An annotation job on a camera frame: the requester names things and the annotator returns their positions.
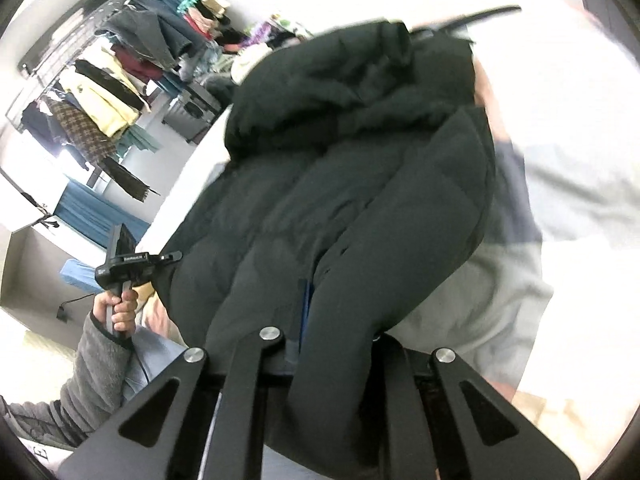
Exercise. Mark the grey fleece left forearm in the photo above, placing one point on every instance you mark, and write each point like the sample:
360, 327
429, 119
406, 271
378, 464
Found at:
90, 397

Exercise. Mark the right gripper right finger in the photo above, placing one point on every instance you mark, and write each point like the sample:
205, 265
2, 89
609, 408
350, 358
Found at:
442, 420

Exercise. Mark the grey suitcase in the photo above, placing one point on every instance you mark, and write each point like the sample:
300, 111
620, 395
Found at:
192, 113

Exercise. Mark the colourful patchwork bed cover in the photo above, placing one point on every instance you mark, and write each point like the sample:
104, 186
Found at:
547, 309

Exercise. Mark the black puffer coat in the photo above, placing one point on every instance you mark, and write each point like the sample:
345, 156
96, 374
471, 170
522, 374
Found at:
360, 177

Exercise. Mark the clothes rack with garments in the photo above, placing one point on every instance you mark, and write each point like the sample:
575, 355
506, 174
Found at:
70, 86

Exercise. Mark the pile of clothes and blankets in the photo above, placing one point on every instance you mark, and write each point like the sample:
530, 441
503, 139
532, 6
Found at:
234, 54

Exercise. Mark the black coat belt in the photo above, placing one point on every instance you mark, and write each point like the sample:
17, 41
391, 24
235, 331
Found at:
455, 24

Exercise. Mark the left hand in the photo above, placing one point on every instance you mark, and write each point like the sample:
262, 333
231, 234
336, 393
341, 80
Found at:
119, 310

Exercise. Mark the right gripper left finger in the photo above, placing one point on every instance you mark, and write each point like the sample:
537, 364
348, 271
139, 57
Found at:
197, 419

